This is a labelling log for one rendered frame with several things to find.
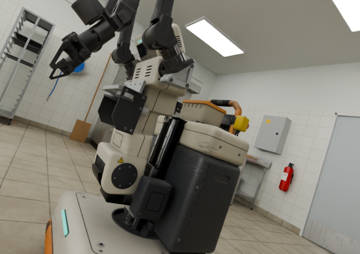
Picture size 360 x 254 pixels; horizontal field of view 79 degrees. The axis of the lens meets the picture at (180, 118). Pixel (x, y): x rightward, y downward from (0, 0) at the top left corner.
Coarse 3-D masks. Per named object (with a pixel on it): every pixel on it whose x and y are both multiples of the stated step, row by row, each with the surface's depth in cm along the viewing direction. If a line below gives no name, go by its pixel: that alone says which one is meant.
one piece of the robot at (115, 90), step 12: (132, 84) 95; (144, 84) 85; (108, 96) 96; (120, 96) 79; (132, 96) 81; (144, 96) 84; (108, 108) 102; (120, 108) 79; (132, 108) 82; (144, 108) 85; (108, 120) 102; (120, 120) 80; (132, 120) 82; (132, 132) 83
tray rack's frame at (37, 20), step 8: (24, 8) 338; (32, 16) 366; (40, 16) 351; (16, 24) 335; (40, 24) 393; (48, 24) 376; (32, 32) 348; (8, 40) 332; (48, 40) 361; (24, 48) 345; (0, 56) 329; (40, 56) 357; (16, 64) 342; (32, 72) 354; (8, 80) 338; (24, 88) 350; (0, 112) 348; (8, 112) 380
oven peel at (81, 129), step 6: (108, 60) 480; (96, 90) 465; (90, 108) 457; (78, 120) 444; (84, 120) 450; (78, 126) 443; (84, 126) 450; (90, 126) 456; (72, 132) 437; (78, 132) 443; (84, 132) 450; (72, 138) 437; (78, 138) 443; (84, 138) 449
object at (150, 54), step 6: (174, 24) 91; (174, 30) 90; (138, 36) 97; (180, 36) 92; (138, 42) 99; (180, 42) 93; (138, 48) 101; (144, 48) 96; (180, 48) 92; (138, 54) 104; (144, 54) 99; (150, 54) 94; (156, 54) 89; (144, 60) 101
